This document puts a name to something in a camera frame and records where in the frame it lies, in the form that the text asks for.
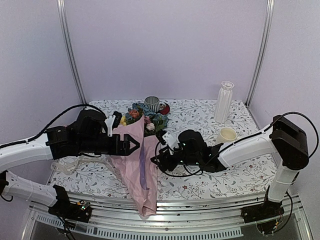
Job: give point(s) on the cream printed ribbon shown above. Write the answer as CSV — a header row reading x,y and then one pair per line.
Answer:
x,y
69,168

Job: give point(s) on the cream ceramic mug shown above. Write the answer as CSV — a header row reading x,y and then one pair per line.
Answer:
x,y
226,135

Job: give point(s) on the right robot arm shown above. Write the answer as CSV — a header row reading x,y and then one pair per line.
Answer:
x,y
280,137

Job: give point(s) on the left metal frame post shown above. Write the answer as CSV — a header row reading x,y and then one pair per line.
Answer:
x,y
61,7

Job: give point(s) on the red patterned saucer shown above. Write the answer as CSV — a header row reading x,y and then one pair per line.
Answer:
x,y
164,108

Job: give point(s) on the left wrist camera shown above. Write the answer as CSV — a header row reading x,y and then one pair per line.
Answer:
x,y
112,122

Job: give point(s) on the right metal frame post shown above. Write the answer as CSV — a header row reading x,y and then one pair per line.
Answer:
x,y
270,4

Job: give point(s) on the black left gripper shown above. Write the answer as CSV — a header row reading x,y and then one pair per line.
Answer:
x,y
125,151

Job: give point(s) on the aluminium front rail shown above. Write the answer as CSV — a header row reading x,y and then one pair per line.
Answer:
x,y
200,219

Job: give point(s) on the pink paper flower bouquet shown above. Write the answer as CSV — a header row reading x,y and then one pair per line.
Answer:
x,y
137,172

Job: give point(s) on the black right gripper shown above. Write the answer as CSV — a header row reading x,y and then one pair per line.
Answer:
x,y
165,159

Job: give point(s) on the floral tablecloth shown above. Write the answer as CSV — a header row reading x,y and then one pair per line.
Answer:
x,y
249,177

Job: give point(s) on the metal frame post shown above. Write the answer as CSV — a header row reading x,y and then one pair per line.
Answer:
x,y
270,4
61,7

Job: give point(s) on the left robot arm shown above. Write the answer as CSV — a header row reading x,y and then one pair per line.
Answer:
x,y
18,178

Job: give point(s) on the white ribbed vase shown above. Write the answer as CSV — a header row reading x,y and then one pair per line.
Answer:
x,y
223,103

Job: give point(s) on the striped ceramic cup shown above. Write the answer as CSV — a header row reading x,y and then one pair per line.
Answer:
x,y
153,103

